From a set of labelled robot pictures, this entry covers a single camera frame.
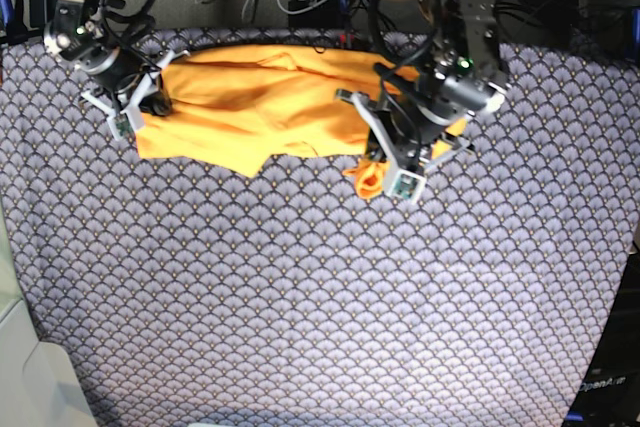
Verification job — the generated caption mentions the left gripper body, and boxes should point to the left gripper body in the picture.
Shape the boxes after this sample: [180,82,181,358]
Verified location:
[375,61,508,144]

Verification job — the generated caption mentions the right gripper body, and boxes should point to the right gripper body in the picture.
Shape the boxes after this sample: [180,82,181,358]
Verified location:
[44,21,159,97]

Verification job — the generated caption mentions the yellow T-shirt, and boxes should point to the yellow T-shirt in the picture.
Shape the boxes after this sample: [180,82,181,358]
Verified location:
[134,44,469,201]

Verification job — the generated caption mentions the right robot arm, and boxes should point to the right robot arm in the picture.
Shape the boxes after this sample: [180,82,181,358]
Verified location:
[43,0,187,140]

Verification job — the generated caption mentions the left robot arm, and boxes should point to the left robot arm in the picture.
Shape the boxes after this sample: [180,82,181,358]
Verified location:
[336,0,509,203]

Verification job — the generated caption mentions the blue fan-pattern table cloth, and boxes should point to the blue fan-pattern table cloth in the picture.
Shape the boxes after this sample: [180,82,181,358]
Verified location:
[1,44,639,426]

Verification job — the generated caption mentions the white plastic bin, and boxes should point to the white plastic bin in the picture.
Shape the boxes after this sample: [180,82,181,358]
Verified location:
[1,224,96,426]

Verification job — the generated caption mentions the black OpenArm box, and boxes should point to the black OpenArm box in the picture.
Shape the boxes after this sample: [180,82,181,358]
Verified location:
[564,254,640,426]

